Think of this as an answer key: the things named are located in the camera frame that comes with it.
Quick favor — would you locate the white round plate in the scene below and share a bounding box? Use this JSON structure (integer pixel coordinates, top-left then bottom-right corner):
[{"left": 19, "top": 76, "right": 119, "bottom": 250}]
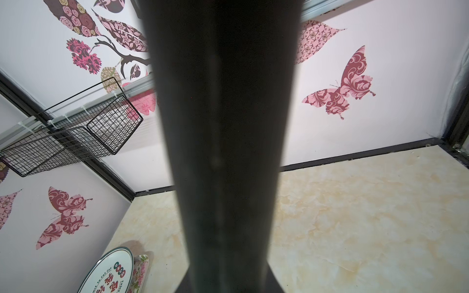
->
[{"left": 78, "top": 247, "right": 134, "bottom": 293}]

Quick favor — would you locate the floral cloth mat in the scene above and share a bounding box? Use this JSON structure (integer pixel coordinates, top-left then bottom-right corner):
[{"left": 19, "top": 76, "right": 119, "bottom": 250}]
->
[{"left": 127, "top": 255, "right": 150, "bottom": 293}]

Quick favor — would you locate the black wire basket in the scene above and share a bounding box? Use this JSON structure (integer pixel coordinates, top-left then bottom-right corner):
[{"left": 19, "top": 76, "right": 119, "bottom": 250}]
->
[{"left": 1, "top": 77, "right": 143, "bottom": 177}]

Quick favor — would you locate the red black claw hammer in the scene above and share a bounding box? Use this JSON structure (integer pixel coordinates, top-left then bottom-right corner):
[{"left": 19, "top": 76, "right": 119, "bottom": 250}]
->
[{"left": 139, "top": 1, "right": 303, "bottom": 293}]

